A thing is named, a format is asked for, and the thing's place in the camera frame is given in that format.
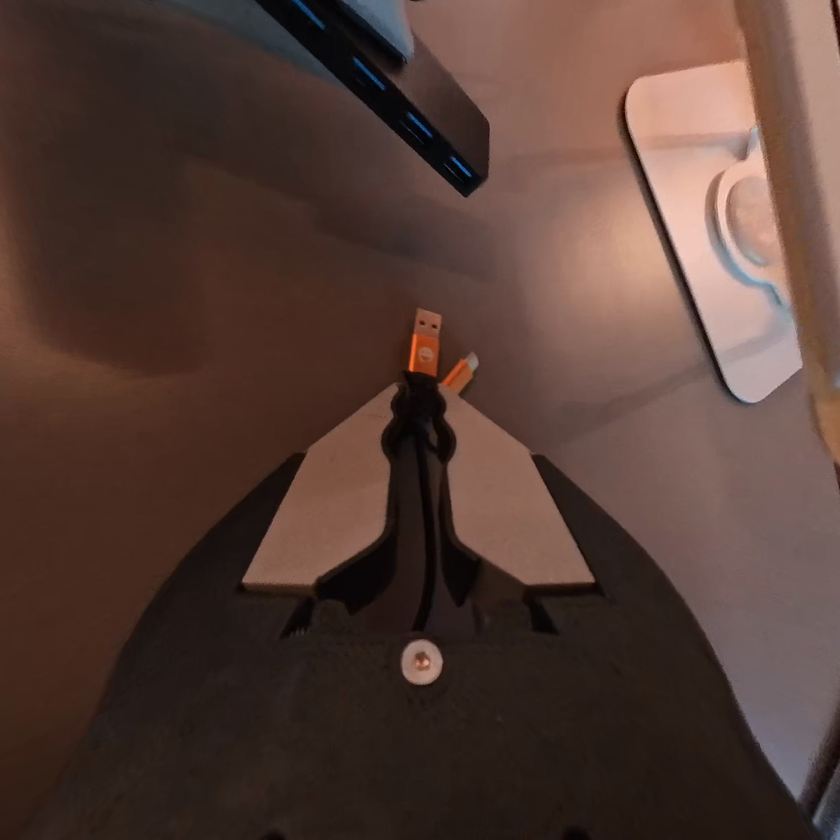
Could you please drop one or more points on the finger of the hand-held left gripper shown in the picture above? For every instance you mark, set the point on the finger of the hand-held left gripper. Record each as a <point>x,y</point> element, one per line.
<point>262,33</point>
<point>387,23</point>

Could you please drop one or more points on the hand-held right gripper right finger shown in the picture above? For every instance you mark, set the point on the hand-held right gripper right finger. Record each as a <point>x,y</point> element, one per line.
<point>512,512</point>

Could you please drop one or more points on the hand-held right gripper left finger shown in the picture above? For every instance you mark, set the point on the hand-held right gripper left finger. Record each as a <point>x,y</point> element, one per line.
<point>321,512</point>

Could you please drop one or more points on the black plastic usb hub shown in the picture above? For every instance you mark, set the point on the black plastic usb hub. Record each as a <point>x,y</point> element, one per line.
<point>453,118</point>

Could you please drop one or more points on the white stand base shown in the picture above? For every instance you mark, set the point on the white stand base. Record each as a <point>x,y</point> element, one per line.
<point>682,164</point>

